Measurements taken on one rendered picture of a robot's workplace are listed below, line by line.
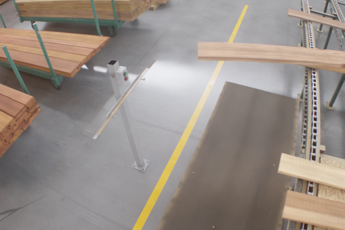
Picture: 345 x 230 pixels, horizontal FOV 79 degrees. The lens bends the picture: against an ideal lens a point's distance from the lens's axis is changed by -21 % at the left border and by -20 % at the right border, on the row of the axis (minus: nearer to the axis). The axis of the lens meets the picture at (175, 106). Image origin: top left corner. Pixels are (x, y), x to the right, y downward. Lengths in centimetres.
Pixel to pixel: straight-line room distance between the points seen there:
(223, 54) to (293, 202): 151
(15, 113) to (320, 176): 292
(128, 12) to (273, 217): 370
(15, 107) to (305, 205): 289
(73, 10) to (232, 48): 352
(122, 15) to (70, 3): 126
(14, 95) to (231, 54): 251
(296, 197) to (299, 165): 25
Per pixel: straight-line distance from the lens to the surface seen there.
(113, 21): 460
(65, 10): 542
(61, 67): 357
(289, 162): 176
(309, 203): 167
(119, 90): 190
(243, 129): 300
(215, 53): 246
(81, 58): 358
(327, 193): 182
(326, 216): 169
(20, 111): 293
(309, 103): 232
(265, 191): 260
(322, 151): 203
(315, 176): 178
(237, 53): 249
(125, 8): 440
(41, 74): 390
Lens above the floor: 228
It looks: 45 degrees down
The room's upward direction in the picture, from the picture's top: 5 degrees counter-clockwise
